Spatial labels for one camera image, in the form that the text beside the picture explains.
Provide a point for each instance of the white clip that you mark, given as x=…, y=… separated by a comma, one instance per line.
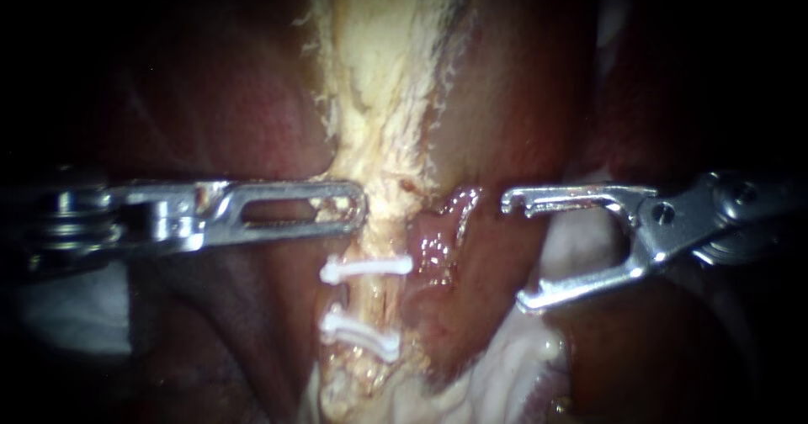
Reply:
x=360, y=334
x=366, y=268

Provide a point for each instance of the left arm instrument jaw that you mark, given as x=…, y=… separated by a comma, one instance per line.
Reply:
x=287, y=191

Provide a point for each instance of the right arm instrument jaw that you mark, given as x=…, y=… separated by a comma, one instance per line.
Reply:
x=574, y=195
x=587, y=283

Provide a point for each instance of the white cloth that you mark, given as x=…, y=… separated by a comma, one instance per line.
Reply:
x=76, y=313

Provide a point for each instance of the pale fatty tissue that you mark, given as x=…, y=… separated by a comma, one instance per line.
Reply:
x=581, y=247
x=492, y=383

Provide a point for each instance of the gallbladder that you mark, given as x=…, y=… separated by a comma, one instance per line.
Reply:
x=379, y=64

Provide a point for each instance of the right arm instrument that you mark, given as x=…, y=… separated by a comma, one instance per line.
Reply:
x=732, y=212

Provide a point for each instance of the dark red liver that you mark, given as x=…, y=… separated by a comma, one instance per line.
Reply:
x=252, y=115

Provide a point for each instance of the left arm instrument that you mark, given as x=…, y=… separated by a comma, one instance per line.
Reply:
x=161, y=219

